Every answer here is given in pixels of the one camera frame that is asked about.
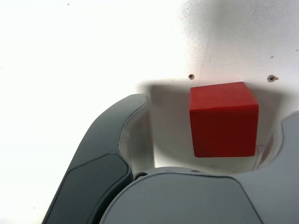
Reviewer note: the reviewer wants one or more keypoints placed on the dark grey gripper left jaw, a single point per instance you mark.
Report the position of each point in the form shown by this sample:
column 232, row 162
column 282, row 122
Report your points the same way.
column 93, row 163

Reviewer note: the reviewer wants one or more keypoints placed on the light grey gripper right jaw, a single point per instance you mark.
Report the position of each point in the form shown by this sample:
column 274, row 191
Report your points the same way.
column 198, row 200

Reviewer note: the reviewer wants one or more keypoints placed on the red cube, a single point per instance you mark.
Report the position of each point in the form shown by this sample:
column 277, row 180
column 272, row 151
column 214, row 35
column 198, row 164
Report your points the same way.
column 222, row 126

